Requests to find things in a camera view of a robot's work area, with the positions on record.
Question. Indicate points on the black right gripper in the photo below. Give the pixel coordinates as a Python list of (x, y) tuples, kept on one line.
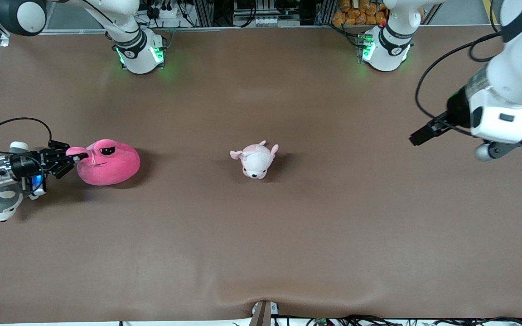
[(24, 163)]

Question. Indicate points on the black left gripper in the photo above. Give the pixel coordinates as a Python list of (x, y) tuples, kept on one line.
[(457, 111)]

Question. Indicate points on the round hot pink plush toy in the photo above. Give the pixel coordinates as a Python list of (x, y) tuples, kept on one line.
[(111, 167)]

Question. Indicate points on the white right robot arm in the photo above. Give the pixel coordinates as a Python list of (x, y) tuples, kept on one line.
[(125, 40)]

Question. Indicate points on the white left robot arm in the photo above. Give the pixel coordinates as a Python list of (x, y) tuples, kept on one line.
[(514, 68)]

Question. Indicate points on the grey white husky plush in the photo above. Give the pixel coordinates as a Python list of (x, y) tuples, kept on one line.
[(2, 206)]

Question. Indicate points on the orange snack bags pile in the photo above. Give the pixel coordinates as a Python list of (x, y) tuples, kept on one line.
[(356, 13)]

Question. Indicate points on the small pink white plush dog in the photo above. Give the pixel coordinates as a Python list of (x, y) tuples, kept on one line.
[(256, 163)]

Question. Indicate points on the white power strip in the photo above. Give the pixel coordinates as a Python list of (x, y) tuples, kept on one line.
[(168, 11)]

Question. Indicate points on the white terminal block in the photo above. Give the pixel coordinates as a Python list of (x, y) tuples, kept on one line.
[(266, 21)]

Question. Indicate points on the brown table cover mat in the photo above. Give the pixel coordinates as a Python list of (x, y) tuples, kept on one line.
[(261, 249)]

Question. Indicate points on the aluminium table edge rail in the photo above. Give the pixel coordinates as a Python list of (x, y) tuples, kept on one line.
[(243, 29)]

